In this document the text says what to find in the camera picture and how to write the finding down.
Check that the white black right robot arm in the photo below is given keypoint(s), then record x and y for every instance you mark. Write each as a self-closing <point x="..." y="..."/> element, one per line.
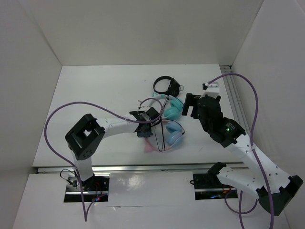
<point x="270" y="185"/>

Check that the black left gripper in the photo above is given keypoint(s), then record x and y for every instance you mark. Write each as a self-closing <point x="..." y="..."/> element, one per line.
<point x="149" y="128"/>

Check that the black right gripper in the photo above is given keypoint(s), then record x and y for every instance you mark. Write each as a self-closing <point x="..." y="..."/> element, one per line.
<point x="190" y="100"/>

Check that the teal white cat-ear headphones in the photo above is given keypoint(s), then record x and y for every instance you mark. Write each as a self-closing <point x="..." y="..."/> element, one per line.
<point x="172" y="113"/>

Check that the pink blue cat-ear headphones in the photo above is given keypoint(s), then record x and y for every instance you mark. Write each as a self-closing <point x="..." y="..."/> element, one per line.
<point x="175" y="138"/>

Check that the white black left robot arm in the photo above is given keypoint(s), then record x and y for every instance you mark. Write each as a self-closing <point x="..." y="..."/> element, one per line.
<point x="86" y="135"/>

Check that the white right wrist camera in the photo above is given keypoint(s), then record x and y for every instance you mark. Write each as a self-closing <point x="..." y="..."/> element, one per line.
<point x="211" y="89"/>

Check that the aluminium table edge rail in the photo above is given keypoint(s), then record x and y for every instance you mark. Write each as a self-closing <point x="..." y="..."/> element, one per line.
<point x="134" y="168"/>

